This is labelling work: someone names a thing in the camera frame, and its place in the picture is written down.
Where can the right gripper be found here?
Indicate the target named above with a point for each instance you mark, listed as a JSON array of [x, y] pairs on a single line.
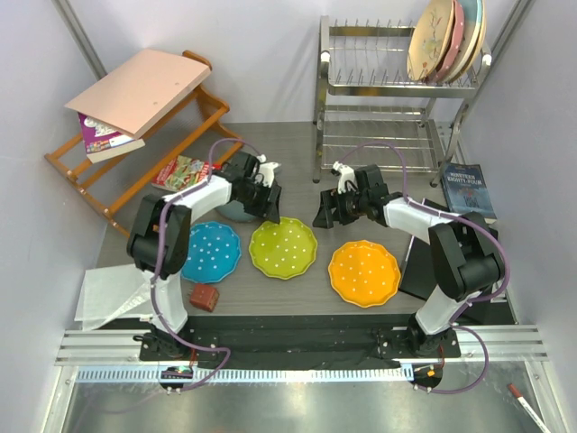
[[325, 218]]

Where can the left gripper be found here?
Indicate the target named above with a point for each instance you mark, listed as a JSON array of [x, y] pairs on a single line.
[[266, 209]]

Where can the green dotted plate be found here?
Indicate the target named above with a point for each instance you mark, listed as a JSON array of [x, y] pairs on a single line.
[[283, 251]]

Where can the metal dish rack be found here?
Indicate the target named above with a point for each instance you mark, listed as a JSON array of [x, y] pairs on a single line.
[[363, 93]]

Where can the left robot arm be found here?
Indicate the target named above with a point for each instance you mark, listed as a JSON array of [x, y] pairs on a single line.
[[158, 242]]

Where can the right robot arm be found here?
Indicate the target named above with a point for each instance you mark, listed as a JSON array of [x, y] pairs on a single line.
[[428, 326]]

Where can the wooden rack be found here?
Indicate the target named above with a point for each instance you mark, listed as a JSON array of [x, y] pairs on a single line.
[[84, 175]]

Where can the dark blue-grey plate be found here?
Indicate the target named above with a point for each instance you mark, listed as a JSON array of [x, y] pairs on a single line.
[[233, 210]]

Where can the blue dotted plate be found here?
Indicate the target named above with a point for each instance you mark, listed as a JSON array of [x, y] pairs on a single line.
[[214, 250]]

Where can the orange dotted plate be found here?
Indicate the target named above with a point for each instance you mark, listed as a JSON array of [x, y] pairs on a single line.
[[364, 274]]

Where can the red comic book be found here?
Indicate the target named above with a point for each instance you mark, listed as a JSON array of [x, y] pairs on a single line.
[[180, 173]]

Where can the brown square block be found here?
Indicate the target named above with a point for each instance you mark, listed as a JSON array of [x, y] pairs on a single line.
[[204, 297]]

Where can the black box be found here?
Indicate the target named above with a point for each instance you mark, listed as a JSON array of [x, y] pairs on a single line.
[[417, 266]]

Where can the dark blue paperback book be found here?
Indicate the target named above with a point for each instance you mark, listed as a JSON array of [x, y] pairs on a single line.
[[465, 190]]

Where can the white cloth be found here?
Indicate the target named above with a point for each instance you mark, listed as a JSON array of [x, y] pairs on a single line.
[[110, 293]]

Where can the pink folder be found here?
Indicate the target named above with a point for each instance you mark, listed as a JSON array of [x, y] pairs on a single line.
[[137, 94]]

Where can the purple white book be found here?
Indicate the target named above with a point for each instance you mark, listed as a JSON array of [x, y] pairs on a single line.
[[103, 142]]

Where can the cream floral plate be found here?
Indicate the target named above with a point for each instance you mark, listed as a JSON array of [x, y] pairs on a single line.
[[430, 39]]

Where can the pink dotted plate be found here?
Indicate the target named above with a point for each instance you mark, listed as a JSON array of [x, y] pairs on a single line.
[[442, 70]]

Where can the cream blue rimmed plate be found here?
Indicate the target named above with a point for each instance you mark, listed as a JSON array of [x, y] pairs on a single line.
[[473, 15]]

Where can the red white marker pen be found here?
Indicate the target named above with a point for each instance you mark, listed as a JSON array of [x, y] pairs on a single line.
[[527, 408]]

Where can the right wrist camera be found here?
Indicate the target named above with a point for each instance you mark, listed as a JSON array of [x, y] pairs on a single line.
[[346, 176]]

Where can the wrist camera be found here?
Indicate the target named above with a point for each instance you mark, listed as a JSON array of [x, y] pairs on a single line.
[[346, 176], [265, 171]]

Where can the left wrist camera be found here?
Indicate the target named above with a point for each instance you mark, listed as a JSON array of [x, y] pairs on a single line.
[[265, 171]]

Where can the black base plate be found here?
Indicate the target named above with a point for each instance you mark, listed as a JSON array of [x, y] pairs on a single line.
[[301, 343]]

